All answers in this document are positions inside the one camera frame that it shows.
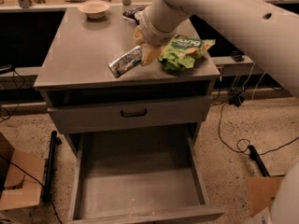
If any black bar floor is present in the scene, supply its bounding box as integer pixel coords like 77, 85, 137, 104
42, 131, 61, 203
249, 145, 270, 177

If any black bar right floor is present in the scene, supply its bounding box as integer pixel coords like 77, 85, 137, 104
249, 145, 270, 177

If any left cardboard box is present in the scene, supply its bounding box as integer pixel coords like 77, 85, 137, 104
0, 133, 45, 211

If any beige bowl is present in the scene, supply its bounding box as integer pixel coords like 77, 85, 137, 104
78, 1, 110, 20

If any grey upper drawer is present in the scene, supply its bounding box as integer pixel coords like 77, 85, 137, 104
49, 96, 211, 134

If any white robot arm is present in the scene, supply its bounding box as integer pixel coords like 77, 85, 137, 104
134, 0, 299, 97

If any cardboard box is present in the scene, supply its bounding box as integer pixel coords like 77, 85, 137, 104
248, 176, 282, 224
0, 133, 45, 211

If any right cardboard box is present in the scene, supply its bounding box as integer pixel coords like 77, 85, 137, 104
248, 176, 282, 224

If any grey metal drawer cabinet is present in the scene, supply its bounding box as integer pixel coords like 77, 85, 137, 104
33, 4, 221, 161

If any dark blue snack bag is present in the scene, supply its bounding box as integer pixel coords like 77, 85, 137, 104
122, 7, 145, 24

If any black drawer handle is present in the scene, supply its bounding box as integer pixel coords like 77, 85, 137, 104
121, 108, 148, 119

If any black bar left floor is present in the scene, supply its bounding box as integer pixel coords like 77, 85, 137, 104
42, 131, 61, 203

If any open grey middle drawer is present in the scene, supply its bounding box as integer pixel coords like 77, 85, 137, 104
67, 125, 224, 224

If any silver blue redbull can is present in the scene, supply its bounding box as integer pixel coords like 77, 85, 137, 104
108, 46, 142, 77

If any green chip bag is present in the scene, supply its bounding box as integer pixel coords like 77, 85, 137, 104
158, 35, 216, 72

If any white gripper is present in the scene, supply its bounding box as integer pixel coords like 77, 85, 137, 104
133, 9, 178, 66

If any small black device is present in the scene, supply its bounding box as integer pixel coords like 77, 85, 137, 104
231, 50, 244, 62

